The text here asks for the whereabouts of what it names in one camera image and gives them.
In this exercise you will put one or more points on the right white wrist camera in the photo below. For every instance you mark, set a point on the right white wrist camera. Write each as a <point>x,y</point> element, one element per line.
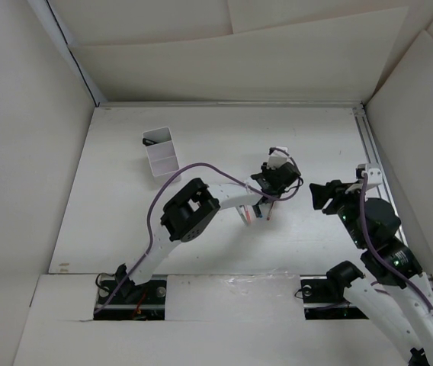
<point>370,172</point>

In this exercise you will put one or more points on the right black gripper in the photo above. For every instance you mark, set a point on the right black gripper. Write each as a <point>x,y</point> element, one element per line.
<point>335,189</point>

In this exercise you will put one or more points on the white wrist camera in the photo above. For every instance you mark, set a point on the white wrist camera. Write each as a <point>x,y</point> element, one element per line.
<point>370,172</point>
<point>277,157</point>

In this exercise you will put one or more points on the aluminium rail right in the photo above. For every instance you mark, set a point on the aluminium rail right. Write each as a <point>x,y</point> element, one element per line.
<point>370,196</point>

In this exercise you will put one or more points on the clear pink pen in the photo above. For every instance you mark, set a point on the clear pink pen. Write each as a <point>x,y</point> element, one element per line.
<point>247,215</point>

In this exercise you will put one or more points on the clear green pen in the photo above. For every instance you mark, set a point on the clear green pen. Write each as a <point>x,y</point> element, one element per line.
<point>243,216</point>

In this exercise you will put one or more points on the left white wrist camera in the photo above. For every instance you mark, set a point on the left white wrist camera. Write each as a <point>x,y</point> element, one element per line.
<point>277,157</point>

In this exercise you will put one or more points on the black green highlighter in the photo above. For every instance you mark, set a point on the black green highlighter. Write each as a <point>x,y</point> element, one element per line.
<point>149,142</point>

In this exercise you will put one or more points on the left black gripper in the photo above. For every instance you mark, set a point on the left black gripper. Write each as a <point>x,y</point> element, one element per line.
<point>267,171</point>

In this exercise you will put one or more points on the white three-compartment organizer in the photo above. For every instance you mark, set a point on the white three-compartment organizer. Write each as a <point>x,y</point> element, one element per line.
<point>163,162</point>

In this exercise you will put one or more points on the clear red pen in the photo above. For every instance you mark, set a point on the clear red pen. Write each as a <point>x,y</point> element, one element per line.
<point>270,211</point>

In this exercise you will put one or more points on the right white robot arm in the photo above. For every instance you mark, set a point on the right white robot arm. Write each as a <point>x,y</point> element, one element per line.
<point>403,309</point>

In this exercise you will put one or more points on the black blue pen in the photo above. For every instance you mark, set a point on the black blue pen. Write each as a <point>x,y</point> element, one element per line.
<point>258,212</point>

